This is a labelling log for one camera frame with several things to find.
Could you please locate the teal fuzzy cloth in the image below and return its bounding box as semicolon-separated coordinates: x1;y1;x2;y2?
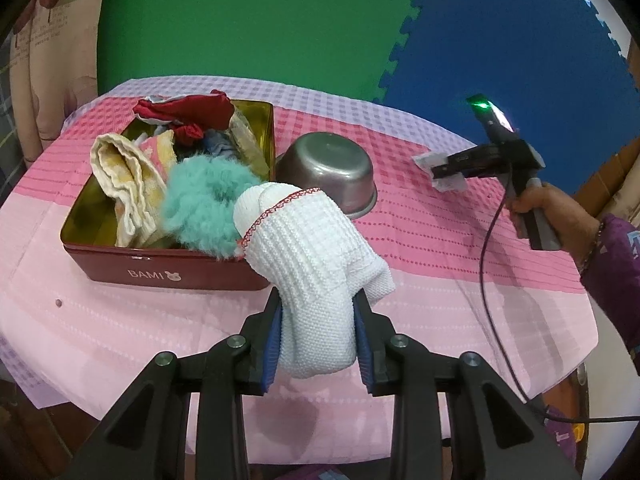
161;156;264;261

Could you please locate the brown wooden furniture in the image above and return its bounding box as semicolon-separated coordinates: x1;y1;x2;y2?
574;137;640;223

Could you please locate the small white packet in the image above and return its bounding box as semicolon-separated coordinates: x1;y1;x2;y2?
412;152;467;192

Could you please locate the green foam mat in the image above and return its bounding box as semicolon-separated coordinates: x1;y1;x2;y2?
95;0;444;107

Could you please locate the red cloth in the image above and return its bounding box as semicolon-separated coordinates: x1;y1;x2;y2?
132;90;235;142

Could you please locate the beaded bracelet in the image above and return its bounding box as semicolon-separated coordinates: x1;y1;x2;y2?
578;219;607;274

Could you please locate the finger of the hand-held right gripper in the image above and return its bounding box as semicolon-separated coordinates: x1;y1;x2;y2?
431;145;502;174
433;164;504;182

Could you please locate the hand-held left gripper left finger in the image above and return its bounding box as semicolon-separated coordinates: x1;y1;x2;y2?
62;287;284;480

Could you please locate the beige floral curtain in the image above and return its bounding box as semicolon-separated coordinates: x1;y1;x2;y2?
10;0;114;157

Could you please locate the white knitted sock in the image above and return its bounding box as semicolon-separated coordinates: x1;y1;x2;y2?
233;183;396;380

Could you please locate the metal bowl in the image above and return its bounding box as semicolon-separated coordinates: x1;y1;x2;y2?
276;132;379;220

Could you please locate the blue foam mat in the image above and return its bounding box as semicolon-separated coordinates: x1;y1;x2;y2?
372;0;629;196

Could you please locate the clear plastic bag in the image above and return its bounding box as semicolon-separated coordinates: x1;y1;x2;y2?
230;107;267;182

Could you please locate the person's right forearm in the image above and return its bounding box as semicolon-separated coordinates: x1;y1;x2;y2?
580;214;640;377

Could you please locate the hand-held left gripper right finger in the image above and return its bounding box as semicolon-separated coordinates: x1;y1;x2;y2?
352;292;581;480

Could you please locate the person's right hand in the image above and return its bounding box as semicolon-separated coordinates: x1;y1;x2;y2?
505;182;601;268

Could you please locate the pink checkered tablecloth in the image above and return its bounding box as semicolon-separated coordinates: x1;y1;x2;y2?
0;76;601;468

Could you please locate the red metal tin box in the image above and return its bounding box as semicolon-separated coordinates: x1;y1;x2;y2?
61;100;277;292

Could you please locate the yellow striped towel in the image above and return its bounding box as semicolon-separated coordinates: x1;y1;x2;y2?
90;130;177;249

